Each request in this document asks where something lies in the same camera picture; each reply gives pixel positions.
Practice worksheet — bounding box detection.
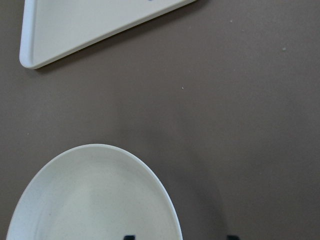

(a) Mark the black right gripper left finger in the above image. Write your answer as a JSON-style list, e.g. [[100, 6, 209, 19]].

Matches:
[[124, 235, 136, 240]]

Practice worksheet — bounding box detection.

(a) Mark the round cream plate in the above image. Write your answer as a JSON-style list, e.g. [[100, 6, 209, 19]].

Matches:
[[6, 144, 183, 240]]

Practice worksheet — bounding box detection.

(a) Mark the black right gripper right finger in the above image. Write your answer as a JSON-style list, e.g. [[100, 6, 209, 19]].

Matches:
[[226, 235, 238, 240]]

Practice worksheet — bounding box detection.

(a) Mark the cream rabbit tray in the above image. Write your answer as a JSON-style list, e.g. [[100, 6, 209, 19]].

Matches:
[[19, 0, 190, 69]]

